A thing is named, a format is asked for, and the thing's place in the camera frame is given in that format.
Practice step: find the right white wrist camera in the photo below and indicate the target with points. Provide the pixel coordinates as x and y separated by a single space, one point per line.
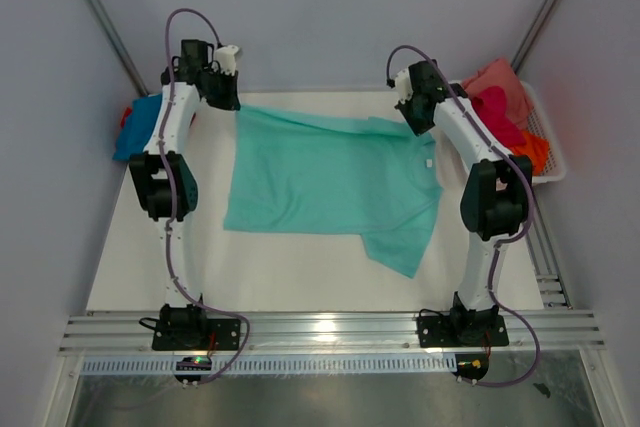
402 85

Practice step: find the black controller board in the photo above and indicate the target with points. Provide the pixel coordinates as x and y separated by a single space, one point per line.
192 369
471 367

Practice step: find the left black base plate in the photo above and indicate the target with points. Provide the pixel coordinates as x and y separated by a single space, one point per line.
216 335

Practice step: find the teal t shirt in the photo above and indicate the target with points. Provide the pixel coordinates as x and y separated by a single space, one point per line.
297 173

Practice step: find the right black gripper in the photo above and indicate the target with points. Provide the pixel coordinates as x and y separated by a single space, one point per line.
417 128

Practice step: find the orange t shirt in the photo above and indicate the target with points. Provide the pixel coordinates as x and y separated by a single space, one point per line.
536 148

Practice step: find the magenta t shirt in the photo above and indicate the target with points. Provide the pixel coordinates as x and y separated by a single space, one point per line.
490 105

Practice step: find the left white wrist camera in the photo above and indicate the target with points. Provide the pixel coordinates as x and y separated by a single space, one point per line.
225 59

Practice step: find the white slotted cable duct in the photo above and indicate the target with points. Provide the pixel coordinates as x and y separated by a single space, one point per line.
278 364

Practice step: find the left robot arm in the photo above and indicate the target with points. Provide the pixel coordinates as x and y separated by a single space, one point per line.
167 192

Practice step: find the red folded t shirt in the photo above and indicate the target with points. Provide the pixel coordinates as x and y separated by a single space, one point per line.
127 112

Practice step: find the right black controller board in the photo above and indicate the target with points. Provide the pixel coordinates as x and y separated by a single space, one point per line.
471 367

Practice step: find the aluminium front rail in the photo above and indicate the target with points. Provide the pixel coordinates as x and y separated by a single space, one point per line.
107 333

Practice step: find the blue folded t shirt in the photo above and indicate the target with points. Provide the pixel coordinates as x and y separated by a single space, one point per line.
139 127

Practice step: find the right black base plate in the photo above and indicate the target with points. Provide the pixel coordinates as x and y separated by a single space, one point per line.
435 332

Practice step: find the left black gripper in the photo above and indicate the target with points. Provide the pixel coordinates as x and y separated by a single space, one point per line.
231 101

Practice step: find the left corner frame post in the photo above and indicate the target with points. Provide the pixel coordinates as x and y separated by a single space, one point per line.
108 29

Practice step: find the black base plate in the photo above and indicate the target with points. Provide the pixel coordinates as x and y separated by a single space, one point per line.
435 332
216 335

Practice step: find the salmon pink t shirt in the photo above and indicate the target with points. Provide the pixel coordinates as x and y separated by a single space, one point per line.
499 73

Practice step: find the left black controller board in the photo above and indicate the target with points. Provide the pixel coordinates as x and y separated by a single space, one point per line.
192 369

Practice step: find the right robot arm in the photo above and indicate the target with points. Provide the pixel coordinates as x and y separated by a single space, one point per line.
495 204

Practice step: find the right corner frame post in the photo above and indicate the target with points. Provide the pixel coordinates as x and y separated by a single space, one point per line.
540 20

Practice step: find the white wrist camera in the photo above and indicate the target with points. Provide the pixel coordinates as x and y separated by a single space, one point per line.
225 59
402 85

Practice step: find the corner frame post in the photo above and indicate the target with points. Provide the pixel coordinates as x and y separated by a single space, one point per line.
108 29
540 20

